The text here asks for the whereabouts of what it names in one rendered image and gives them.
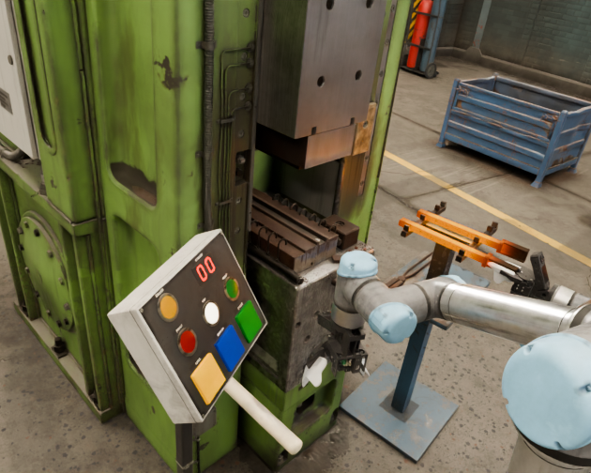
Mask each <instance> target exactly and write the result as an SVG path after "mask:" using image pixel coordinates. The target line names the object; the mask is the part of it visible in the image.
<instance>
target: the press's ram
mask: <svg viewBox="0 0 591 473"><path fill-rule="evenodd" d="M386 1H387V0H264V4H263V21H262V38H261V54H260V71H259V88H258V105H257V123H259V124H262V125H264V126H266V127H268V128H271V129H273V130H275V131H278V132H280V133H282V134H284V135H287V136H289V137H291V138H293V139H298V138H301V137H305V136H309V135H311V134H312V133H314V134H316V133H320V132H324V131H328V130H333V129H337V128H341V127H345V126H349V125H350V123H351V124H356V123H359V122H363V121H366V120H367V116H368V110H369V105H370V99H371V90H372V84H373V78H374V72H375V67H376V61H377V55H378V50H379V45H380V39H381V34H382V28H383V22H384V17H385V11H386Z"/></svg>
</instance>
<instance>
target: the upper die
mask: <svg viewBox="0 0 591 473"><path fill-rule="evenodd" d="M355 129H356V124H351V123H350V125H349V126H345V127H341V128H337V129H333V130H328V131H324V132H320V133H316V134H314V133H312V134H311V135H309V136H305V137H301V138H298V139H293V138H291V137H289V136H287V135H284V134H282V133H280V132H278V131H275V130H273V129H271V128H268V127H266V126H264V125H262V124H259V123H257V122H256V135H255V136H256V138H255V145H256V146H258V147H260V148H262V149H263V150H266V151H268V152H270V153H272V154H274V155H276V156H278V157H280V158H282V159H284V160H287V161H289V162H291V163H292V164H294V165H296V166H298V167H300V168H303V169H308V168H311V167H313V166H316V165H319V164H323V163H326V162H329V161H332V160H336V159H339V158H343V157H346V156H349V155H351V153H352V147H353V141H354V135H355Z"/></svg>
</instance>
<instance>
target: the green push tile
mask: <svg viewBox="0 0 591 473"><path fill-rule="evenodd" d="M235 321H236V323H237V324H238V326H239V328H240V329H241V331H242V333H243V335H244V337H245V339H246V341H247V343H250V342H251V341H252V339H253V338H254V336H255V335H256V333H257V332H258V330H259V329H260V327H261V326H262V322H261V320H260V318H259V316H258V314H257V312H256V311H255V309H254V307H253V305H252V303H251V301H250V300H248V301H247V302H246V304H245V305H244V306H243V308H242V309H241V310H240V312H239V313H238V314H237V315H236V317H235Z"/></svg>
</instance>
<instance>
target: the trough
mask: <svg viewBox="0 0 591 473"><path fill-rule="evenodd" d="M252 202H253V203H254V204H256V205H257V206H260V207H261V208H263V209H265V210H266V211H268V212H270V213H272V214H273V215H275V216H277V217H278V218H280V219H282V220H283V221H286V222H288V223H289V224H291V225H293V226H294V227H295V228H297V229H298V230H300V231H302V232H304V233H305V234H307V235H309V236H310V237H313V238H314V239H316V238H318V239H320V241H319V245H321V244H323V243H325V242H326V237H324V236H321V235H320V234H318V233H316V232H315V231H313V230H311V229H310V228H309V227H307V226H305V225H303V224H302V223H300V222H298V221H296V220H294V219H292V218H291V217H289V216H287V215H285V214H284V213H282V212H280V211H278V210H277V209H276V208H274V207H272V206H270V205H268V204H267V203H265V202H263V201H261V200H260V199H258V198H256V197H254V196H253V195H252Z"/></svg>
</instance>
